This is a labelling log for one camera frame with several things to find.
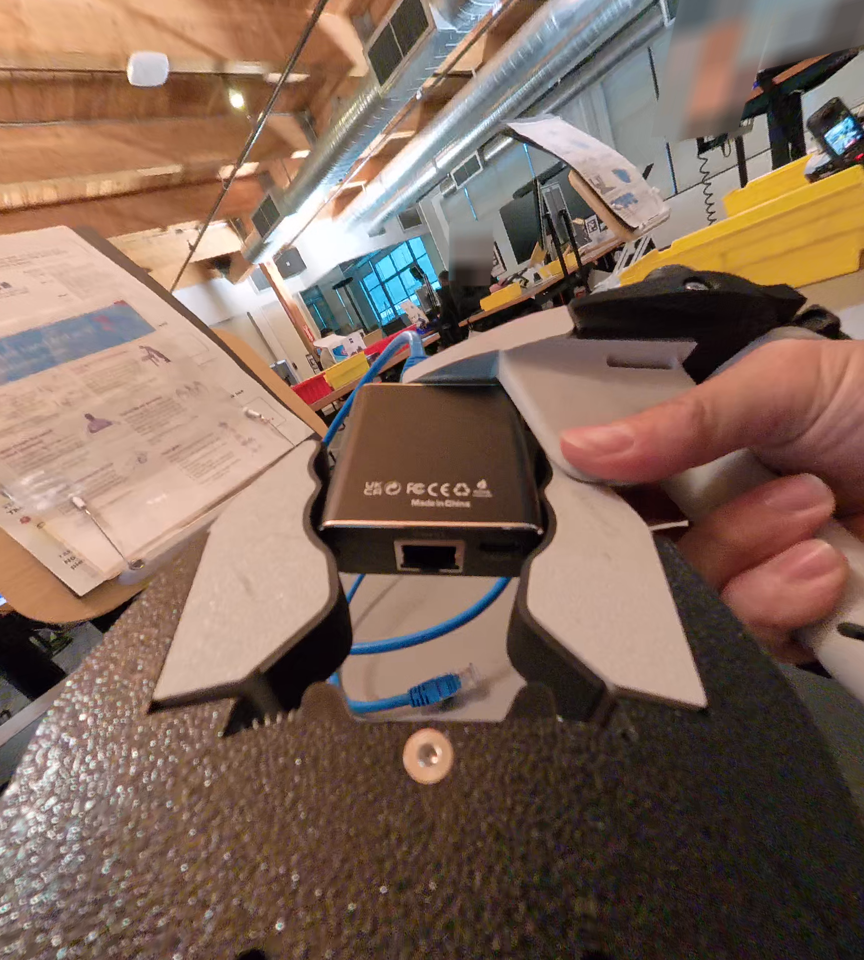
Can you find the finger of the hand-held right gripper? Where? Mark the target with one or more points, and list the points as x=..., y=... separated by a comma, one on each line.
x=589, y=382
x=507, y=337

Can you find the black action camera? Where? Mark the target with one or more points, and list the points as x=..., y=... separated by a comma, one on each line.
x=841, y=135

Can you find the printed instruction sheet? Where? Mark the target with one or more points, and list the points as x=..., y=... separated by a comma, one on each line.
x=101, y=390

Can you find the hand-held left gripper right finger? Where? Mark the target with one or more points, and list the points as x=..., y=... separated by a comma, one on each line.
x=612, y=600

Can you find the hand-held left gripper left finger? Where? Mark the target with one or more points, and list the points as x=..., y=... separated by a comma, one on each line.
x=251, y=592

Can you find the black network adapter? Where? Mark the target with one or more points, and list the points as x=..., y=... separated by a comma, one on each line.
x=432, y=450

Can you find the black monitor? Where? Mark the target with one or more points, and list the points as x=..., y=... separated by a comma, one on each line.
x=522, y=221

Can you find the white and blue box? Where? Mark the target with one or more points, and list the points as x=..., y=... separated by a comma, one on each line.
x=342, y=345

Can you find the small yellow bin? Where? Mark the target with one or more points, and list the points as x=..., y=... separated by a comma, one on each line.
x=345, y=371
x=510, y=298

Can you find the person's right hand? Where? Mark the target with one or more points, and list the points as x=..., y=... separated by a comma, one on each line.
x=837, y=405

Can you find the white round ceiling device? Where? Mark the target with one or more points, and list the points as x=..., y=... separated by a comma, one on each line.
x=148, y=69

